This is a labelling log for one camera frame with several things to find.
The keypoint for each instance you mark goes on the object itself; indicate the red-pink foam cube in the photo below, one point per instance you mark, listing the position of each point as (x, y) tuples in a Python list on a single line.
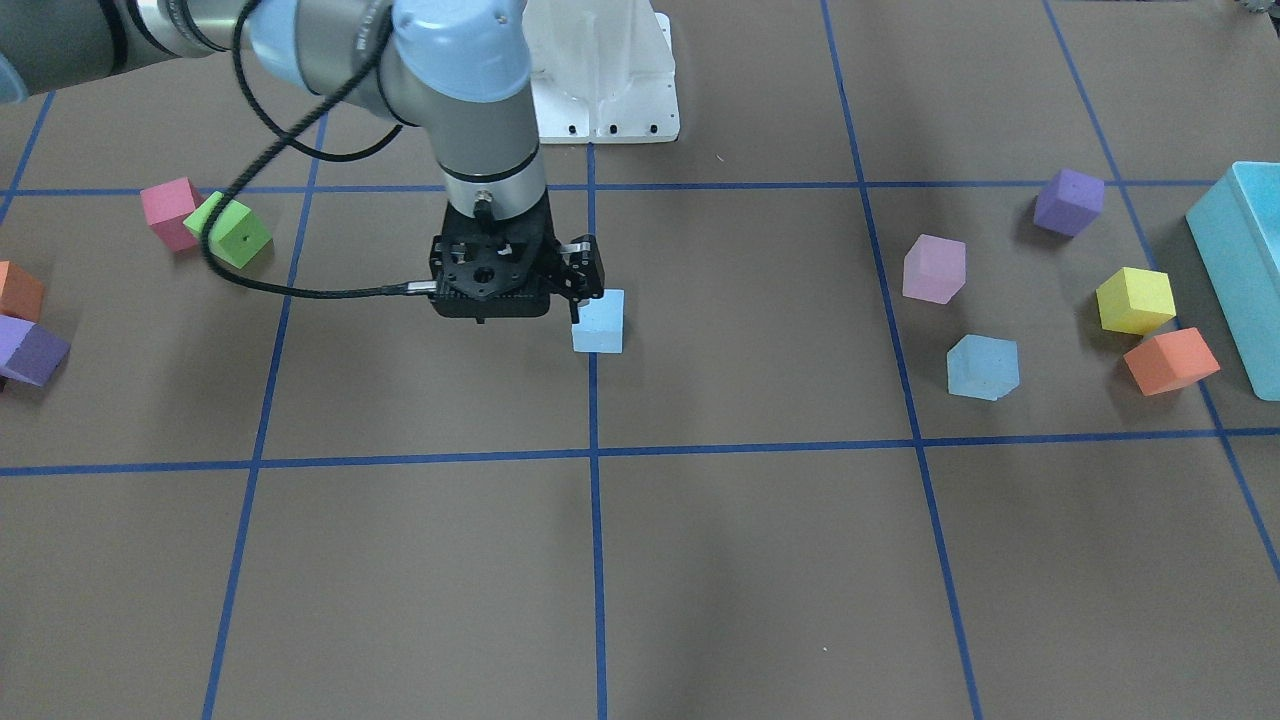
[(166, 207)]

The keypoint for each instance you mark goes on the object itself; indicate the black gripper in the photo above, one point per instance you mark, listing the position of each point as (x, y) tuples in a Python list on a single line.
[(583, 270)]

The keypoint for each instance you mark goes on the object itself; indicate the light pink foam cube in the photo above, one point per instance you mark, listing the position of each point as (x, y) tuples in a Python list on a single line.
[(934, 270)]

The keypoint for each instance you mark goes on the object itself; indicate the teal plastic bin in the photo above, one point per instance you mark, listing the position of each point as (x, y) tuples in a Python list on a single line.
[(1235, 225)]

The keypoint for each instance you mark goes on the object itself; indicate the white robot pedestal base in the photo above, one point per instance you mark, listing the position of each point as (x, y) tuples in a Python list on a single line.
[(602, 72)]

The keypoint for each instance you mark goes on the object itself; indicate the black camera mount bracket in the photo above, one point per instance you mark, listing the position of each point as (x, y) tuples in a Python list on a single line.
[(480, 277)]

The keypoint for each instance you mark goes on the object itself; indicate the light blue foam cube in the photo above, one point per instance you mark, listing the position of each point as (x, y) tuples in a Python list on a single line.
[(600, 326), (983, 367)]

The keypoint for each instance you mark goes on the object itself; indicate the purple foam cube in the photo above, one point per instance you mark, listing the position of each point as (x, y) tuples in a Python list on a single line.
[(29, 353), (1069, 203)]

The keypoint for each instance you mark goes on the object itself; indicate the orange foam cube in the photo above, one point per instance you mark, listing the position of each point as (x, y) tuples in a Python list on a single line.
[(1169, 361), (22, 294)]

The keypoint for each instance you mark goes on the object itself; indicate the yellow foam cube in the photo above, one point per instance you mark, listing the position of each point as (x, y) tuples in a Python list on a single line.
[(1135, 301)]

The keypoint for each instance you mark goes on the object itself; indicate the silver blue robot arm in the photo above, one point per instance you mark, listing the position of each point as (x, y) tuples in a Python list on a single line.
[(459, 69)]

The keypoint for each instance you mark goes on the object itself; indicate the green foam cube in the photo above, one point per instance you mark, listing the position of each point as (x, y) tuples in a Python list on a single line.
[(238, 235)]

